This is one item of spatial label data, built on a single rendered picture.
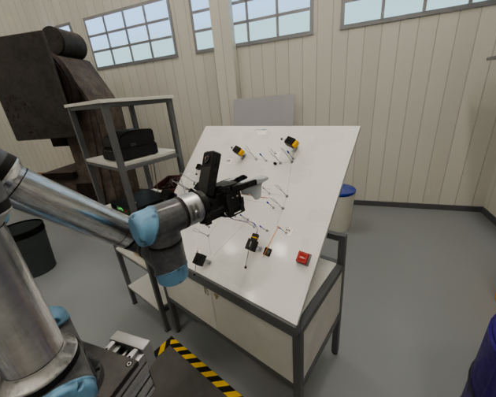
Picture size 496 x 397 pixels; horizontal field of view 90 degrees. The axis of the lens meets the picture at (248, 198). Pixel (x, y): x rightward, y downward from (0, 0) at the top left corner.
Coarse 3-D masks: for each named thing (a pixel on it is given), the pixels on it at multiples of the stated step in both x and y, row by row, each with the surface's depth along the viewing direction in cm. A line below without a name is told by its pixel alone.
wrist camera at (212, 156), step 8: (208, 152) 62; (216, 152) 61; (208, 160) 60; (216, 160) 60; (208, 168) 60; (216, 168) 61; (200, 176) 62; (208, 176) 60; (216, 176) 61; (200, 184) 62; (208, 184) 59; (208, 192) 59
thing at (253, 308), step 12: (192, 276) 149; (204, 276) 142; (216, 288) 136; (228, 300) 132; (240, 300) 125; (252, 312) 122; (264, 312) 116; (276, 324) 113; (288, 324) 108; (300, 324) 110
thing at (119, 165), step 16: (160, 96) 169; (80, 128) 184; (112, 128) 149; (176, 128) 184; (80, 144) 186; (112, 144) 153; (176, 144) 187; (96, 160) 180; (128, 160) 170; (144, 160) 173; (160, 160) 179; (96, 176) 198; (96, 192) 200; (128, 192) 164; (128, 256) 206; (128, 288) 238; (144, 288) 229; (160, 288) 227; (160, 304) 201
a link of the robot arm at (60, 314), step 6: (54, 306) 57; (60, 306) 57; (54, 312) 55; (60, 312) 54; (66, 312) 56; (54, 318) 53; (60, 318) 53; (66, 318) 55; (60, 324) 52; (66, 324) 55; (72, 324) 58; (60, 330) 52; (66, 330) 53; (72, 330) 55; (78, 336) 56
